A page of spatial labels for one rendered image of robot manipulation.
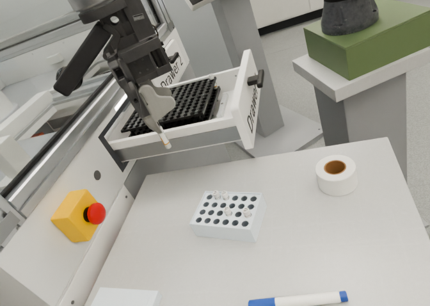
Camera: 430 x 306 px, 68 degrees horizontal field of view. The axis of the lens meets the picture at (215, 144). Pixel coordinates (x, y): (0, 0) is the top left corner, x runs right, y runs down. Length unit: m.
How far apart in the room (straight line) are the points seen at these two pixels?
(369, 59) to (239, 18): 0.94
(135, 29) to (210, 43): 2.04
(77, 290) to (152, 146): 0.33
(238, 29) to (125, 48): 1.30
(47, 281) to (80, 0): 0.46
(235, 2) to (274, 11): 2.03
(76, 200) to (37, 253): 0.10
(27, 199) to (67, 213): 0.07
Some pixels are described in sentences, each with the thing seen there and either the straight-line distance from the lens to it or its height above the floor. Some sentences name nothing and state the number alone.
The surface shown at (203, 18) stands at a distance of 2.46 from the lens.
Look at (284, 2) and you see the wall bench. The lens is 3.73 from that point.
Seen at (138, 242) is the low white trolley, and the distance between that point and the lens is 0.71.
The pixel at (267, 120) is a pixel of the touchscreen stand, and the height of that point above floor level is 0.15.
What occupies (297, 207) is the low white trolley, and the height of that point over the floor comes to 0.76.
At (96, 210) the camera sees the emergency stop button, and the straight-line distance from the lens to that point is 0.63.
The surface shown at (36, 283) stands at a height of 0.86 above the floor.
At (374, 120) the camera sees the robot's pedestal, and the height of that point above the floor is 0.58.
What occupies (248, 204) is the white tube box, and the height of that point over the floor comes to 0.80.
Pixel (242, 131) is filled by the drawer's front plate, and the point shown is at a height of 0.87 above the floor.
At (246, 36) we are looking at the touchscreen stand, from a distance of 1.78.
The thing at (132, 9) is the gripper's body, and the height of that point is 1.16.
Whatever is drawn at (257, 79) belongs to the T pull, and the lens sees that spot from 0.73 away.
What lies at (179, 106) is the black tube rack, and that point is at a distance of 0.78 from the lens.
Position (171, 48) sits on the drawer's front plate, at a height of 0.92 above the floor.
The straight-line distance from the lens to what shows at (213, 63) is 2.57.
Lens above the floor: 1.22
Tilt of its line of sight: 33 degrees down
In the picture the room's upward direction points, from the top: 24 degrees counter-clockwise
